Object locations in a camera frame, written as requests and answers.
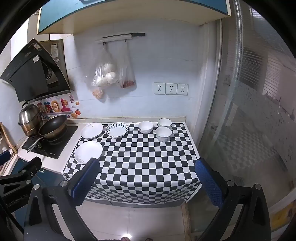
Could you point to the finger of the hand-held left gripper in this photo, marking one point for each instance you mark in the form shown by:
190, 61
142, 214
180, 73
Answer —
25, 170
4, 157

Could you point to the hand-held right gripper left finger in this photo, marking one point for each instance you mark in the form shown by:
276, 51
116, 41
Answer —
85, 179

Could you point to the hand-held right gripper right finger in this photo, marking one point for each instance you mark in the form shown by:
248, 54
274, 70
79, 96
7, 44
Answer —
208, 183

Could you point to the white bowl with blue pattern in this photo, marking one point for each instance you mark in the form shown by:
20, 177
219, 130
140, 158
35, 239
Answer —
163, 134

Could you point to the white bowl with dark rim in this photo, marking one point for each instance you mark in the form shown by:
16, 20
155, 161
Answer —
164, 122

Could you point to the wooden cutting board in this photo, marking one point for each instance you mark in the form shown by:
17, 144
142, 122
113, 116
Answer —
7, 139

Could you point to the large white plate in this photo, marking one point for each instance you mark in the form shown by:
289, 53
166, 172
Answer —
87, 150

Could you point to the black cooktop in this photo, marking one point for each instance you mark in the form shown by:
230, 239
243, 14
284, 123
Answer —
53, 148

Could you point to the stainless steel pot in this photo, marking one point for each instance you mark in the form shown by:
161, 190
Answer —
29, 115

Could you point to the white plate with floral print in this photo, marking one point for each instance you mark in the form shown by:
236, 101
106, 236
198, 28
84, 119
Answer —
92, 131

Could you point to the black frying pan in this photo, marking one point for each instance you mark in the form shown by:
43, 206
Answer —
52, 126

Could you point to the black white checkered tablecloth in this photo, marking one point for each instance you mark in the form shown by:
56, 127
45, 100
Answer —
138, 162

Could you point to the white plate with striped rim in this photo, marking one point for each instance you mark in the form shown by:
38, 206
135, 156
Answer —
117, 130

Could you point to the plain white bowl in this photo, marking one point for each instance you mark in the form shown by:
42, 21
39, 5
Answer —
145, 127

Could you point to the black range hood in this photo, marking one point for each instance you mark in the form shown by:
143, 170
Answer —
27, 74

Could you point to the small plastic bag orange contents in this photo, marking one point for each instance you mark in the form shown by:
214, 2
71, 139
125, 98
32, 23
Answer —
97, 93

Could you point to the plastic bag of white buns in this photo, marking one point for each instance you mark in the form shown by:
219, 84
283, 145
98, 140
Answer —
106, 74

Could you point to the colourful wall stickers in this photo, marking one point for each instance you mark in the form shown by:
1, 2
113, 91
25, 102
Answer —
62, 106

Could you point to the wall hook rail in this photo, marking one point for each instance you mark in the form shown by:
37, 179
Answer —
115, 38

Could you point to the blue wall cabinet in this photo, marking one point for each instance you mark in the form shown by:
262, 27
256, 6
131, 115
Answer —
138, 14

